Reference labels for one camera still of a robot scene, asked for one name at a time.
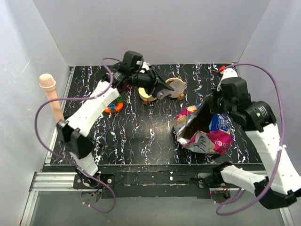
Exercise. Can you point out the orange curved toy track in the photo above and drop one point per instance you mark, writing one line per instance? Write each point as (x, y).
(115, 106)

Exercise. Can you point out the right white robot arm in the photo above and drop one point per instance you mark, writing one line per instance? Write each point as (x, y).
(282, 185)

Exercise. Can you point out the cream double pet bowl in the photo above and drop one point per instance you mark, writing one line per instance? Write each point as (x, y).
(149, 98)

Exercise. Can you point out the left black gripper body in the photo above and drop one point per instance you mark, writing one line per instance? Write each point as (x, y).
(147, 80)

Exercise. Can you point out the pink microphone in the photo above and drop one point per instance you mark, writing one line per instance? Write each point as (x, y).
(48, 84)

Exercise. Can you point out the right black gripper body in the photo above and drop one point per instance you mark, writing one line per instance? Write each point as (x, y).
(218, 104)

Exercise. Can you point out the aluminium frame rail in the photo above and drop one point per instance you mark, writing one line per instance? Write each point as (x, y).
(48, 181)

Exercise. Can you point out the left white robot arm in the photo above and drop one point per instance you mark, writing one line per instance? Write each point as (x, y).
(74, 131)

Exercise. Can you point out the clear plastic scoop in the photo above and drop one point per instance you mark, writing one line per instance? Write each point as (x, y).
(178, 86)

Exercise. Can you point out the pink pet food bag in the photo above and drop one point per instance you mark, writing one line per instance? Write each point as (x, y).
(201, 131)

